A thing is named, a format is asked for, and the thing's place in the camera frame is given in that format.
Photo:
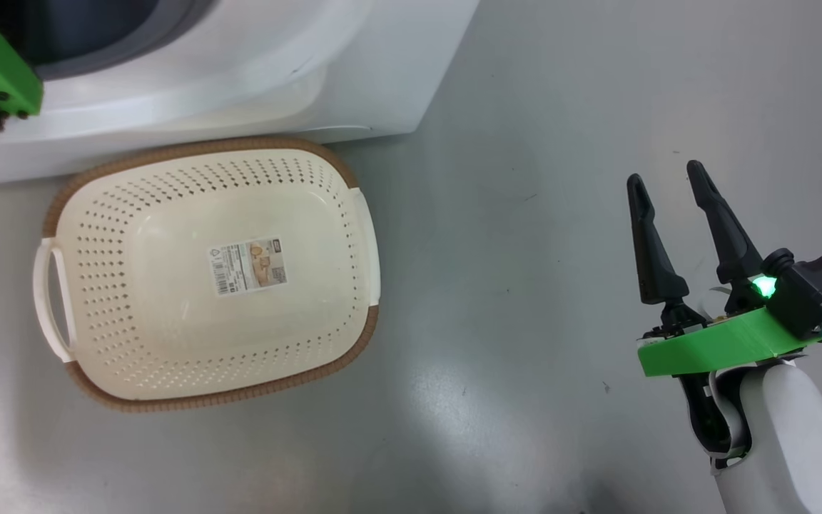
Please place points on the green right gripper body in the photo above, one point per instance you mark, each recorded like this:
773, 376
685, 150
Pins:
725, 346

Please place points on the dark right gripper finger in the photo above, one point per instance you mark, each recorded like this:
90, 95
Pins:
653, 257
728, 243

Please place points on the grey rubber door gasket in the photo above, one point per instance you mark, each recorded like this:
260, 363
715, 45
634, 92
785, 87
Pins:
133, 44

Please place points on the white front-load washing machine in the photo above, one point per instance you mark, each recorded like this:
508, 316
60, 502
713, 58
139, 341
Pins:
240, 57

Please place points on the paper label inside basket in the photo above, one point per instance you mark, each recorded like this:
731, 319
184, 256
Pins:
247, 265

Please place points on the cream laundry basket brown rim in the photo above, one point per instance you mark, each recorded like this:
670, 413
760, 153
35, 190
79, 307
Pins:
183, 328

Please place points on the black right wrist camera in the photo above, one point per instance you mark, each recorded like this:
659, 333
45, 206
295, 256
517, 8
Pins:
818, 293

